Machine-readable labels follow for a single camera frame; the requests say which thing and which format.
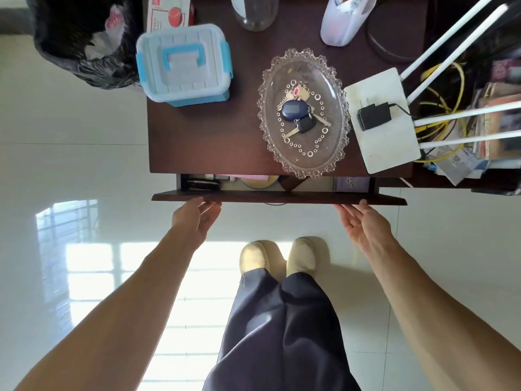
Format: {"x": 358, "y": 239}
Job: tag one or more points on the black power adapter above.
{"x": 372, "y": 116}

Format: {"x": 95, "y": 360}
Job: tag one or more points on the crumpled plastic rubbish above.
{"x": 106, "y": 36}

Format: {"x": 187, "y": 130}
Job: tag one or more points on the oval glass tray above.
{"x": 327, "y": 156}

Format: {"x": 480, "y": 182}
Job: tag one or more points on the person's left hand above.
{"x": 191, "y": 221}

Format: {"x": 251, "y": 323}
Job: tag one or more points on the white router with antennas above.
{"x": 386, "y": 148}

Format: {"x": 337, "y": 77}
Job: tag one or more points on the person's right forearm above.
{"x": 439, "y": 321}

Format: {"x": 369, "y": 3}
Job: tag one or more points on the red and white carton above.
{"x": 169, "y": 14}

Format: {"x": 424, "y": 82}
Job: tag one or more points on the person's right hand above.
{"x": 366, "y": 232}

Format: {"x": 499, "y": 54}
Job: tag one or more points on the person's left forearm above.
{"x": 122, "y": 313}

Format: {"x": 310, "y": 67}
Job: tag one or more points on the person's left beige slipper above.
{"x": 254, "y": 256}

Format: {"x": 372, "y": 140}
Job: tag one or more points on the pink paper pad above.
{"x": 254, "y": 178}

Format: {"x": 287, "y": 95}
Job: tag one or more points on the black car key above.
{"x": 305, "y": 125}

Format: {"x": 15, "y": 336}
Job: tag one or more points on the blue key fob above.
{"x": 296, "y": 111}

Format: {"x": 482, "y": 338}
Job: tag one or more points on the silver key with pink tag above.
{"x": 297, "y": 92}

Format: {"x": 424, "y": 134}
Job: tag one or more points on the person's left thumb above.
{"x": 195, "y": 201}

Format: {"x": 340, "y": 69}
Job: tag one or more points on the small white box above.
{"x": 352, "y": 184}

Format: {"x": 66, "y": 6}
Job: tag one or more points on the folded newspaper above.
{"x": 460, "y": 164}

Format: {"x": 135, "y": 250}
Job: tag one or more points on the plain silver key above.
{"x": 322, "y": 120}

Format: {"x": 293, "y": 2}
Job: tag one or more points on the stack of books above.
{"x": 502, "y": 97}

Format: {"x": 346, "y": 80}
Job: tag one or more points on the dark blue trousers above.
{"x": 281, "y": 337}

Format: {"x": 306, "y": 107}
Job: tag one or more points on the black rubbish bag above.
{"x": 61, "y": 48}

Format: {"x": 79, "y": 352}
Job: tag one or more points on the black item in drawer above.
{"x": 201, "y": 185}

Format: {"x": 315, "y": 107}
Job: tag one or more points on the person's right thumb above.
{"x": 365, "y": 205}

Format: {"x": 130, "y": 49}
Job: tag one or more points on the person's beige slipper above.
{"x": 254, "y": 256}
{"x": 302, "y": 256}

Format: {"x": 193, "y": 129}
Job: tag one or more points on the person's right beige slipper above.
{"x": 302, "y": 256}

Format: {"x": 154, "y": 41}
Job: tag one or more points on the dark wooden table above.
{"x": 203, "y": 138}

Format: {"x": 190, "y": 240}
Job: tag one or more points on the white plastic jug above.
{"x": 342, "y": 28}

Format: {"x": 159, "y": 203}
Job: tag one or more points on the yellow round tape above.
{"x": 260, "y": 185}

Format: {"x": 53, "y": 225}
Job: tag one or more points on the dark wooden drawer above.
{"x": 281, "y": 198}

